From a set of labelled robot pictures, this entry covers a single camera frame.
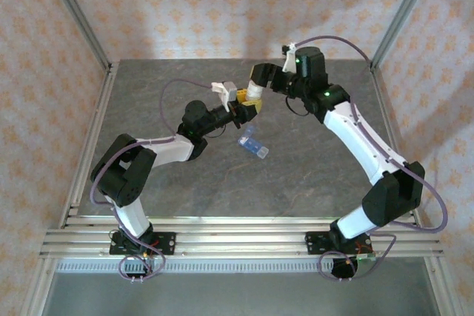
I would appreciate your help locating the white capped pill bottle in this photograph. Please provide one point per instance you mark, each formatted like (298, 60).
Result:
(254, 91)

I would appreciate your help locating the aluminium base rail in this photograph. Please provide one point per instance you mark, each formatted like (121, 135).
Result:
(237, 243)

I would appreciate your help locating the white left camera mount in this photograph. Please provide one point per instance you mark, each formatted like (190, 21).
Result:
(218, 86)

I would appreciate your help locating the aluminium table side rail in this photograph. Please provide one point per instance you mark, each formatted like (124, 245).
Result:
(90, 146)
(385, 109)

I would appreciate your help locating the blue weekly pill organizer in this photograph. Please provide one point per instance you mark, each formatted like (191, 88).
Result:
(253, 146)

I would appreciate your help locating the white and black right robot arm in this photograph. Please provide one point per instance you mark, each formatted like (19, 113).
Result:
(355, 134)

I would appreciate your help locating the aluminium table edge rail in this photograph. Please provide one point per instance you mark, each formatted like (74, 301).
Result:
(237, 221)

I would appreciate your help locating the grey metal lower panel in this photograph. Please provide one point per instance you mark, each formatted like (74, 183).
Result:
(237, 294)

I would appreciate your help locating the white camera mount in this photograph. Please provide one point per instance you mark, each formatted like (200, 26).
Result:
(289, 62)
(218, 86)

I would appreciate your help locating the small green circuit board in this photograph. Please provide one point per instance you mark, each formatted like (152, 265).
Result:
(366, 257)

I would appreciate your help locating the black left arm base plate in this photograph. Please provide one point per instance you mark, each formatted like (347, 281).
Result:
(166, 243)

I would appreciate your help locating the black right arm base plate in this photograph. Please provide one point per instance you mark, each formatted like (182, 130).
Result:
(314, 243)

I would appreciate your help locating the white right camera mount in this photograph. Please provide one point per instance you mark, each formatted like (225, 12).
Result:
(289, 62)

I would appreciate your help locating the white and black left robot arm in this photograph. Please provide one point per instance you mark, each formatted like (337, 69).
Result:
(174, 149)

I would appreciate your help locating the aluminium frame post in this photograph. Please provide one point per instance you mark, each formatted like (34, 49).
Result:
(80, 16)
(401, 16)

